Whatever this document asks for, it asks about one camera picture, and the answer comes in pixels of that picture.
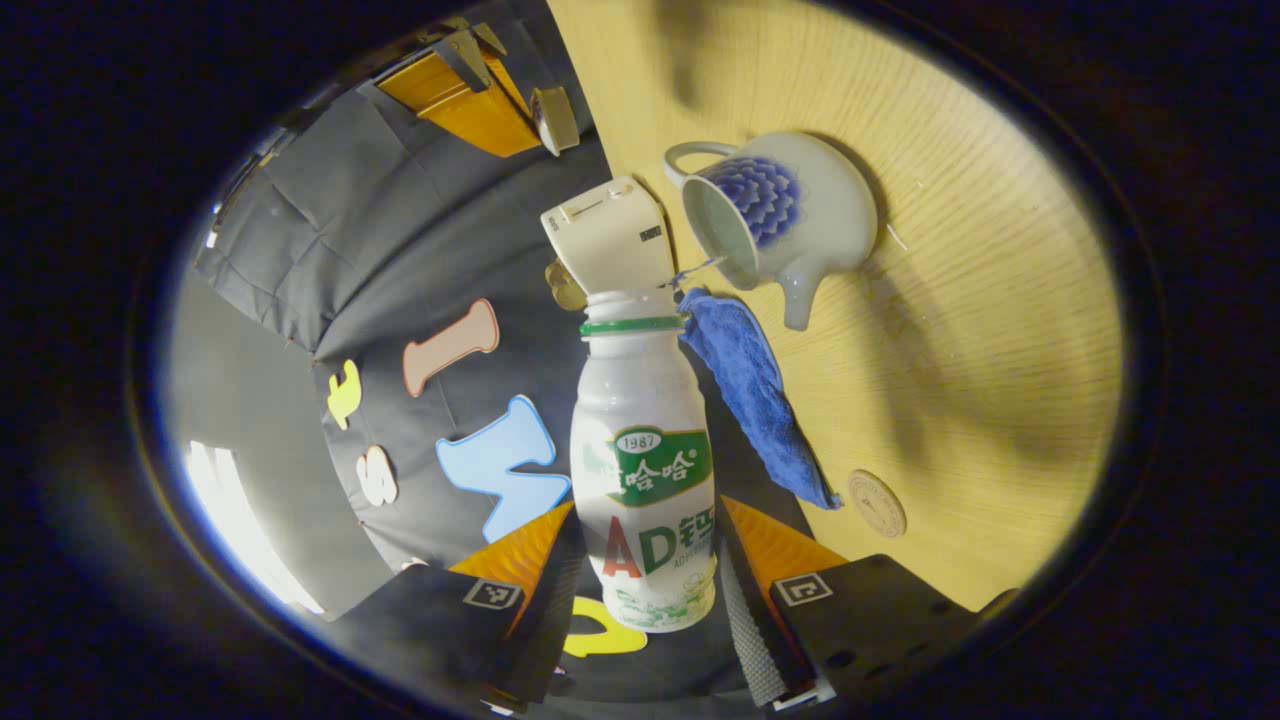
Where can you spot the round cork coaster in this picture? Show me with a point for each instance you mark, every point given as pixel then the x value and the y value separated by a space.
pixel 877 503

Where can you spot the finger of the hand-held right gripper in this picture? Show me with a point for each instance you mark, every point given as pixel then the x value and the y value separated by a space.
pixel 465 65

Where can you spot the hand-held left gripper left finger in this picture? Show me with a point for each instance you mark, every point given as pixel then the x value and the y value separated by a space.
pixel 545 640

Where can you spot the white plastic water bottle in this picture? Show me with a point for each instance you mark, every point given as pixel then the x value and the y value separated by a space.
pixel 640 400

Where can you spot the blue towel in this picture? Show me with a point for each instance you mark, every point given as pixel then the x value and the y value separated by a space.
pixel 750 390

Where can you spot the white blue-patterned teacup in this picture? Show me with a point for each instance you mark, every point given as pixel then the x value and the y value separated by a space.
pixel 830 200

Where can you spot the brown bread slice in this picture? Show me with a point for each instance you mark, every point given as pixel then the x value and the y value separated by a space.
pixel 565 288

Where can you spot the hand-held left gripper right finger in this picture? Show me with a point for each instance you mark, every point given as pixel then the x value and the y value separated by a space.
pixel 755 640

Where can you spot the white toaster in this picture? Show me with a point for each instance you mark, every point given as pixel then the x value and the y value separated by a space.
pixel 610 235

